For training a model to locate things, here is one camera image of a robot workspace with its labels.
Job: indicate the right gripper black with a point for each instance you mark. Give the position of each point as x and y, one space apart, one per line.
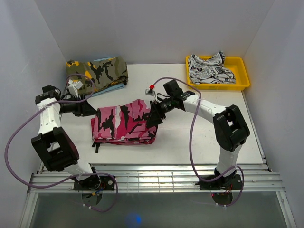
156 116

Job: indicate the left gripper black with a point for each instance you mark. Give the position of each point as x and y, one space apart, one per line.
84 109

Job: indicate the pink camouflage trousers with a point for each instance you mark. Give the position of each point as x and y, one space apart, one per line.
123 125

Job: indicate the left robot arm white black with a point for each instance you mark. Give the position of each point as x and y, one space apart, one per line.
53 145

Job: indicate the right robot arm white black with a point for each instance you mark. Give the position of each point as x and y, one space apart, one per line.
231 130

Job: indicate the green camouflage folded trousers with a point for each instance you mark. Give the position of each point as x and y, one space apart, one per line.
98 74

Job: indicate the white black newsprint trousers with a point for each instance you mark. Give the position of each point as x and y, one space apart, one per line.
210 71

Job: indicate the light blue folded garment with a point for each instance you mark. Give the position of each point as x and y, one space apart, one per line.
116 86

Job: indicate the yellow plastic tray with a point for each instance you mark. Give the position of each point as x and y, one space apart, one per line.
236 65

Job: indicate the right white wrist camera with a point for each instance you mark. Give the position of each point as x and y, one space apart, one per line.
150 91

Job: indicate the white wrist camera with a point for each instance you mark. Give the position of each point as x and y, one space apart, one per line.
73 87
150 91

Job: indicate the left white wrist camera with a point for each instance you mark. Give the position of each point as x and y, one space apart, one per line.
73 87

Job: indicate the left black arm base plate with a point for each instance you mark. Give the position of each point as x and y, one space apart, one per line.
105 183

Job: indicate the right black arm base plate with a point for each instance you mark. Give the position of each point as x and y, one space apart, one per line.
224 183

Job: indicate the aluminium frame rail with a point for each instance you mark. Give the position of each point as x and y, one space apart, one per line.
162 178

